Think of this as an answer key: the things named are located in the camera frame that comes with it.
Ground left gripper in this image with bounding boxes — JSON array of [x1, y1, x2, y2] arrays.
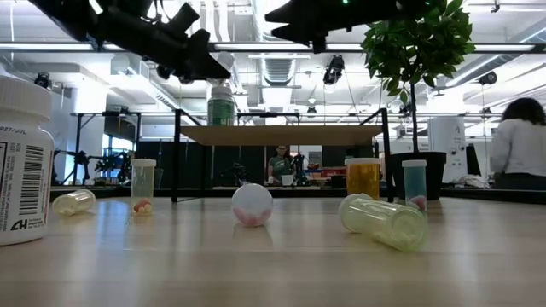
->
[[91, 6, 231, 82]]

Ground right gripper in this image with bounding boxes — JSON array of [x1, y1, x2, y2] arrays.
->
[[264, 0, 430, 53]]

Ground green bottle white cap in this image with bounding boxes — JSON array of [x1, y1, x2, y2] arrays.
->
[[206, 84, 236, 127]]

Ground clear yellowish vial with pills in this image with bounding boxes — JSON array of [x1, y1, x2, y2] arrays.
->
[[130, 159, 157, 217]]

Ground clear vial pink pills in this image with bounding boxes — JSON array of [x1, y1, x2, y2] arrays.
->
[[231, 182, 274, 228]]

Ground amber bottle white cap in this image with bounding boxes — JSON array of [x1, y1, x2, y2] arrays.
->
[[344, 158, 381, 200]]

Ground yellow vial white cap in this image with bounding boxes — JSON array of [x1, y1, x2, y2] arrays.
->
[[51, 188, 96, 217], [338, 193, 429, 252]]

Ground teal vial white cap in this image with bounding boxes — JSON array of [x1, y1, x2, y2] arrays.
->
[[401, 159, 428, 213]]

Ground wooden shelf black metal legs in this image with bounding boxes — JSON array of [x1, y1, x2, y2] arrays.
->
[[171, 107, 396, 204]]

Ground person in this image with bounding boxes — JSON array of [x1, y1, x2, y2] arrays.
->
[[489, 96, 546, 191], [267, 144, 295, 185]]

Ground red storage bin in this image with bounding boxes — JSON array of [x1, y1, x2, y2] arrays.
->
[[315, 166, 362, 179]]

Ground white cylindrical kiosk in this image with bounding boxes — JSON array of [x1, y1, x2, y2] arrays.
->
[[427, 115, 467, 184]]

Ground green plant in black pot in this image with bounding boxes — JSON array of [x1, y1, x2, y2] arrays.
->
[[361, 0, 477, 201]]

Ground white cloth heap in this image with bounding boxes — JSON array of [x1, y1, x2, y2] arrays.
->
[[454, 173, 491, 189]]

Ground ribbed ceiling air duct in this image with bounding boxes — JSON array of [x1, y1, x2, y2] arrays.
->
[[249, 0, 312, 89]]

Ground black metal frame rig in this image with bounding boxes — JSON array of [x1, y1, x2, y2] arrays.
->
[[70, 111, 142, 187]]

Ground black aluminium table frame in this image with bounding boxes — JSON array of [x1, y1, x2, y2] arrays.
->
[[49, 186, 546, 205]]

